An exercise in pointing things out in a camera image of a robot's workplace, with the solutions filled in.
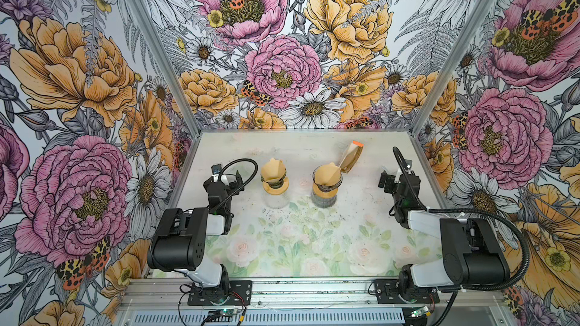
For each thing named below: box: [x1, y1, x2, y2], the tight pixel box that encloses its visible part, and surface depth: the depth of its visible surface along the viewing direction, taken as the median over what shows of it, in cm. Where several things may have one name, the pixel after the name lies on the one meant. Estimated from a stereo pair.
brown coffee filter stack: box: [339, 140, 365, 174], surface depth 105 cm
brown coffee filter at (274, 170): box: [260, 157, 286, 182], surface depth 87 cm
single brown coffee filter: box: [314, 162, 342, 186], surface depth 87 cm
